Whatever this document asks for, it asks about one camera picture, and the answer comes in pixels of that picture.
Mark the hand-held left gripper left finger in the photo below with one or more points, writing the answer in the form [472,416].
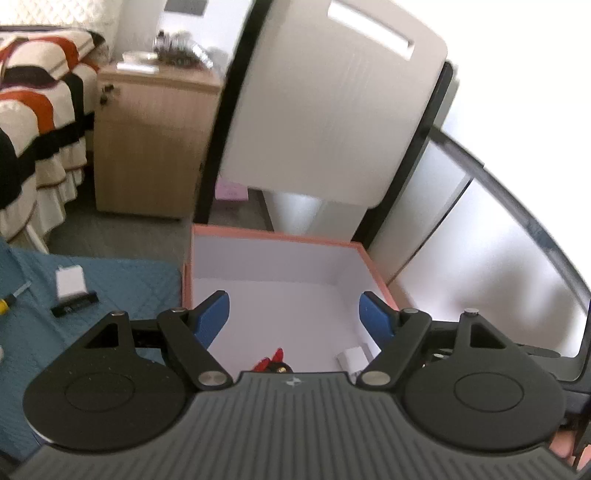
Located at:
[213,314]

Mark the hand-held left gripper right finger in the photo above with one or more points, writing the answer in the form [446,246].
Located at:
[375,318]

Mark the white power adapter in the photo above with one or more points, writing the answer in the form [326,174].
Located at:
[353,359]

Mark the pink cardboard box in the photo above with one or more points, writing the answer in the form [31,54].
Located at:
[281,272]

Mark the blue quilted mat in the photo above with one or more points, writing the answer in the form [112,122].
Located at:
[124,286]

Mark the pink floor item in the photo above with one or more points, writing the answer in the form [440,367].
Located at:
[231,190]

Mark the white panel with black rim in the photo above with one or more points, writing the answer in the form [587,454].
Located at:
[485,249]

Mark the black rectangular device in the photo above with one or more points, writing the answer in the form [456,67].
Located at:
[76,304]

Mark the white charger block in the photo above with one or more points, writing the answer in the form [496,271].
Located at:
[70,281]

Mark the wooden nightstand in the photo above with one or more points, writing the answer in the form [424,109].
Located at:
[147,138]

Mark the white chair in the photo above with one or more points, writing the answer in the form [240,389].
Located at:
[332,106]

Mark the nightstand keys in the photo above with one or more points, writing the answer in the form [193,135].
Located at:
[107,93]

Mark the striped bed blanket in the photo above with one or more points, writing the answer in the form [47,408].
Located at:
[37,120]

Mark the flat white box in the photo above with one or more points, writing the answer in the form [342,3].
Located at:
[136,62]

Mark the clutter on cabinet top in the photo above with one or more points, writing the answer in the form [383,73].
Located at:
[182,46]

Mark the cream quilted headboard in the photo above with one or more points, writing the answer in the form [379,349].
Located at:
[60,14]

